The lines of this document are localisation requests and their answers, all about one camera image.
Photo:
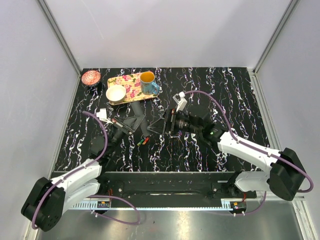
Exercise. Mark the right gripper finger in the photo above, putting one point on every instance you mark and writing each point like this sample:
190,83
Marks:
157,129
159,121

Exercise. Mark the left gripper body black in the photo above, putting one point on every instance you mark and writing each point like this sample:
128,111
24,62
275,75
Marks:
117,135

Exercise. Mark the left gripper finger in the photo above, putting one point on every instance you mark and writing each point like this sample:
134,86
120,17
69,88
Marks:
139,122
128,124

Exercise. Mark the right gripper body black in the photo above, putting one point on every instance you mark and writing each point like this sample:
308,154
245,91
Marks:
182,123

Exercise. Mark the black remote control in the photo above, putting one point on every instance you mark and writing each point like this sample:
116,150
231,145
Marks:
138,111

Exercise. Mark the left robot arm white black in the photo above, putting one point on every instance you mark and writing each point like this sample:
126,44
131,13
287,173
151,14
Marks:
49,199

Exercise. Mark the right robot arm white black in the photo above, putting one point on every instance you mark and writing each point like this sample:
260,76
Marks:
280,172

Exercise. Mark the red orange battery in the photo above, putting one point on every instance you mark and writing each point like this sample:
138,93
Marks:
145,141

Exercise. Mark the white small bowl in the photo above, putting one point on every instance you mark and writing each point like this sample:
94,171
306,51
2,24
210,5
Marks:
116,94

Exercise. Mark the blue mug orange inside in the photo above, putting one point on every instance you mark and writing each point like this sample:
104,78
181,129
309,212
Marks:
148,84

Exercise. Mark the floral yellow tray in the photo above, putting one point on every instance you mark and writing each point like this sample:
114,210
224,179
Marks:
133,88

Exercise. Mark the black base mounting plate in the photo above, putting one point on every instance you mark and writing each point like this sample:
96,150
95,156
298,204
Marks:
172,189

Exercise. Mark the red patterned bowl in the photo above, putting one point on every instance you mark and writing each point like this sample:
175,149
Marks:
91,78

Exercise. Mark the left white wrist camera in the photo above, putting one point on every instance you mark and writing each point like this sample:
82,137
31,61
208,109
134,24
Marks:
102,116

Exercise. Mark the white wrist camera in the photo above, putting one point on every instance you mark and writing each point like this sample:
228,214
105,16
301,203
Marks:
180,100
102,116

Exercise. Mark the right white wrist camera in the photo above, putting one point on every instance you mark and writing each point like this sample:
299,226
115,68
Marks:
180,100

